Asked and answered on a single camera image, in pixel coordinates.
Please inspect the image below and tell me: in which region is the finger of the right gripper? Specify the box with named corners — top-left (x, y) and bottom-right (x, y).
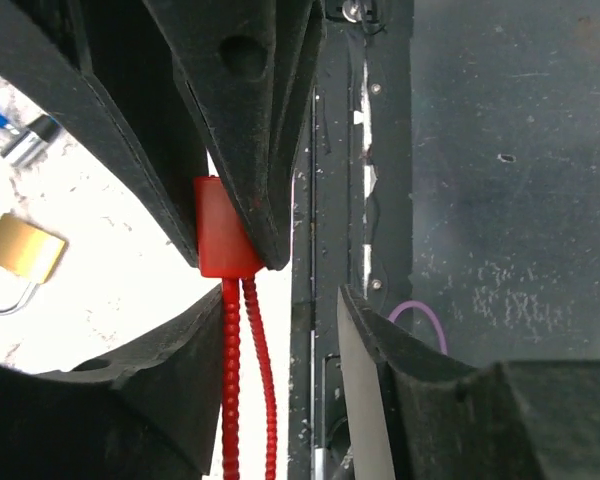
top-left (0, 1), bottom-right (208, 266)
top-left (146, 1), bottom-right (324, 270)

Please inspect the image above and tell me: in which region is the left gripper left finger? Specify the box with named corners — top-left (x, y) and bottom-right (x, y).
top-left (0, 288), bottom-right (222, 479)

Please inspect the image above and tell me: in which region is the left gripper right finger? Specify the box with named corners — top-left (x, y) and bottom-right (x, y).
top-left (337, 286), bottom-right (600, 479)

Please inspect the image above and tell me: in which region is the blue cable lock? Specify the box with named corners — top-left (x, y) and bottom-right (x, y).
top-left (0, 112), bottom-right (62, 169)

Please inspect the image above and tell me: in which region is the red cable padlock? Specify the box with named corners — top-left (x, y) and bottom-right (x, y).
top-left (193, 176), bottom-right (278, 479)

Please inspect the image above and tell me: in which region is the brass padlock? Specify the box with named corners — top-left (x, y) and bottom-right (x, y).
top-left (0, 213), bottom-right (67, 316)

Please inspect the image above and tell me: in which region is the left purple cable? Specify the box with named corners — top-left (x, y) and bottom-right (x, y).
top-left (387, 299), bottom-right (450, 357)

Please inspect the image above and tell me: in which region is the black mounting base plate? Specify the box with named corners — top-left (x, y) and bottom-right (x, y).
top-left (287, 1), bottom-right (600, 479)

